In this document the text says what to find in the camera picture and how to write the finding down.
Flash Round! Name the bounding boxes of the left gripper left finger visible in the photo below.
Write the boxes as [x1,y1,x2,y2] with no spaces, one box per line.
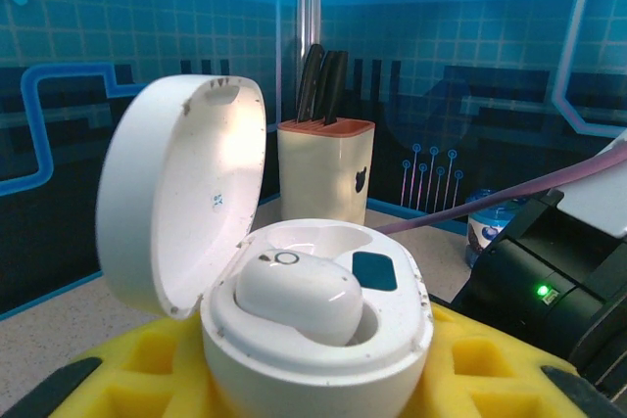
[0,312,231,418]

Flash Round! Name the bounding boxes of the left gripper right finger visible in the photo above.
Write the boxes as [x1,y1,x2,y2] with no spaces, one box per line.
[406,306,627,418]

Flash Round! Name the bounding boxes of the white round charging case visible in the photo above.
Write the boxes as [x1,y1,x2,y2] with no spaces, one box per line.
[95,73,436,418]

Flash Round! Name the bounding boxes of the white oval earbud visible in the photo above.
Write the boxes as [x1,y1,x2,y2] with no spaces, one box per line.
[234,250,365,348]

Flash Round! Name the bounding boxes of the blue plastic jar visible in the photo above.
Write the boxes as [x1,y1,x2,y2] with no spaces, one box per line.
[462,190,534,270]

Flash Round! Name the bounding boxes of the cream knife block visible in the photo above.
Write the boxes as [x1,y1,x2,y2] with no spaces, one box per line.
[277,118,376,229]

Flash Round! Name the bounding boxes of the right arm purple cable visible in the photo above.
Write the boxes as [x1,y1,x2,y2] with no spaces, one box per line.
[374,143,627,239]

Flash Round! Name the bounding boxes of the black handled knife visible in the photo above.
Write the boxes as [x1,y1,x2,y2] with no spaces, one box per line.
[313,49,340,120]
[322,49,351,126]

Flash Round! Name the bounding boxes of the black knife handles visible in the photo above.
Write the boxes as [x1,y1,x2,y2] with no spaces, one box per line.
[296,44,326,123]

